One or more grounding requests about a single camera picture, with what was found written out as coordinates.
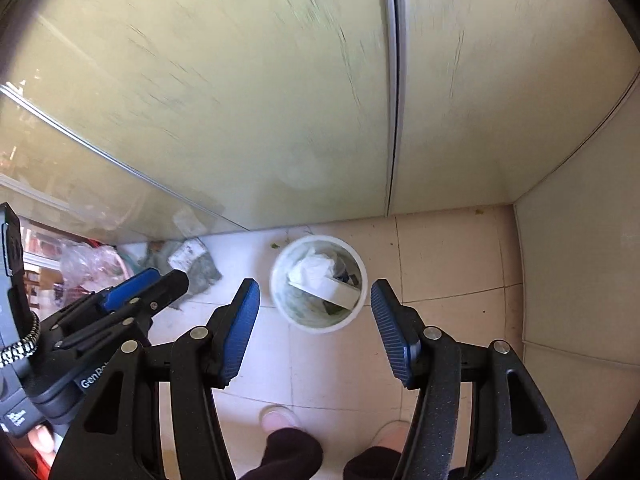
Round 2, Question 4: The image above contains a right slippered foot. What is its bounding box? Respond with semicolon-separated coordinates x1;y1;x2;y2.
371;420;410;453

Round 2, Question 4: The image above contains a slippered foot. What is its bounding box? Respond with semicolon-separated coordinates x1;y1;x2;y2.
259;404;303;434
371;420;410;453

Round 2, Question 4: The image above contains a white trash bin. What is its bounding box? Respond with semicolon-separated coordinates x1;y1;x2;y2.
269;235;369;334

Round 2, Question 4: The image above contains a white paper card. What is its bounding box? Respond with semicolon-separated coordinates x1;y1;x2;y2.
288;278;361;310

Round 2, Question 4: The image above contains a left slippered foot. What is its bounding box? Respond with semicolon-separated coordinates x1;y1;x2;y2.
259;404;303;434

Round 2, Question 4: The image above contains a white tissue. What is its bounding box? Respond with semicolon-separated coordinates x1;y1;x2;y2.
288;250;335;287

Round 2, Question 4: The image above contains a clear plastic bag clutter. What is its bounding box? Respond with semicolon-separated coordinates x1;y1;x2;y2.
60;243;131;292

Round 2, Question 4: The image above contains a person's left hand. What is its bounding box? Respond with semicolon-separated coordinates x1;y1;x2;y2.
27;425;56;467

